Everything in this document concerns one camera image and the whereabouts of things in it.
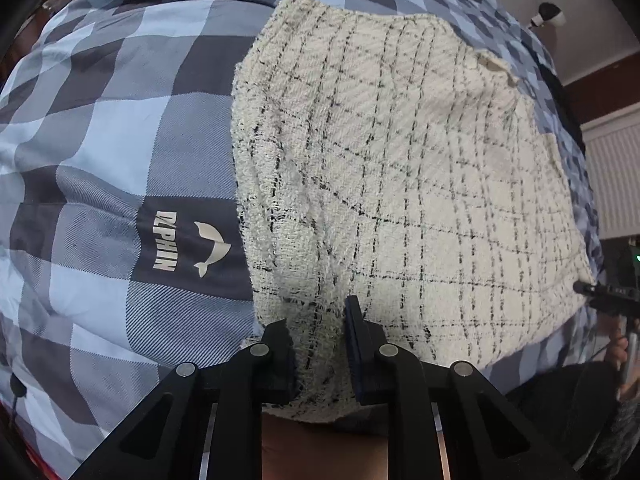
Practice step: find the white slatted panel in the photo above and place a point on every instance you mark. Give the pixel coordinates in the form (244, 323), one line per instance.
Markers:
(617, 185)

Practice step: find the cream checked tweed jacket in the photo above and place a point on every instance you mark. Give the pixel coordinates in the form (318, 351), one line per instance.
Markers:
(400, 160)

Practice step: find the blue checked bed cover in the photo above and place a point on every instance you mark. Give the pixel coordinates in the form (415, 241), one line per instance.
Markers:
(125, 135)

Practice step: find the person's right hand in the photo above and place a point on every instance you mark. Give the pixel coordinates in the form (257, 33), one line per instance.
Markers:
(620, 347)

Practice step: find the person's dark clothing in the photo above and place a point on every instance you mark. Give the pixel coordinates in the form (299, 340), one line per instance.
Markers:
(560, 410)

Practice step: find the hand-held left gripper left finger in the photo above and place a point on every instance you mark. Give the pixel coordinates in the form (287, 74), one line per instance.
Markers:
(277, 360)

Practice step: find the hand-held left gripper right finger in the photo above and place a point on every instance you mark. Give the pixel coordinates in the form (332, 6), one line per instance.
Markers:
(356, 350)

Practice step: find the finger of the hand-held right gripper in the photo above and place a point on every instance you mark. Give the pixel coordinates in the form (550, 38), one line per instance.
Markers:
(607, 296)

